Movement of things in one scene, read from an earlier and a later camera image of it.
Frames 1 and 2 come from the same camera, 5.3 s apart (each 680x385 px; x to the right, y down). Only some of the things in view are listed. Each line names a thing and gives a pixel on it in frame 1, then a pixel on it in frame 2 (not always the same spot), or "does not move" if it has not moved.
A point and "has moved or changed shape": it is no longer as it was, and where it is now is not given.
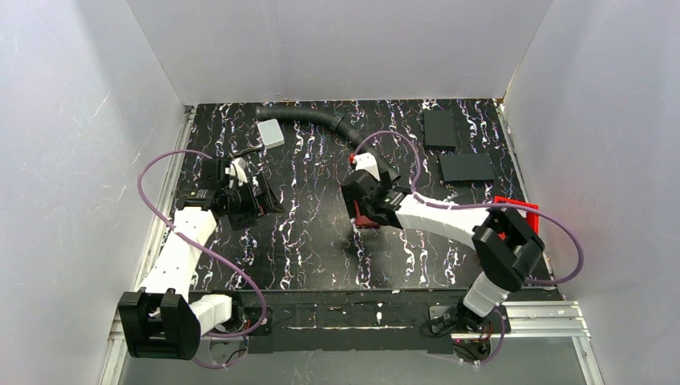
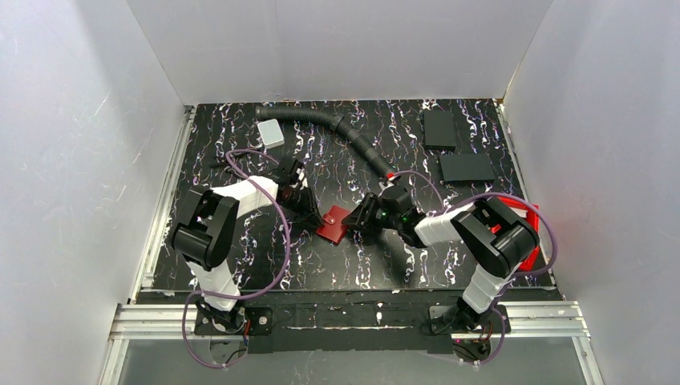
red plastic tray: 533,218 does not move
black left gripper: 257,192 -> 300,199
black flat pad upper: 439,130 does not move
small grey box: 271,134 does not move
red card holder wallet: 362,222 has moved or changed shape
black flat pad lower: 467,168 does not move
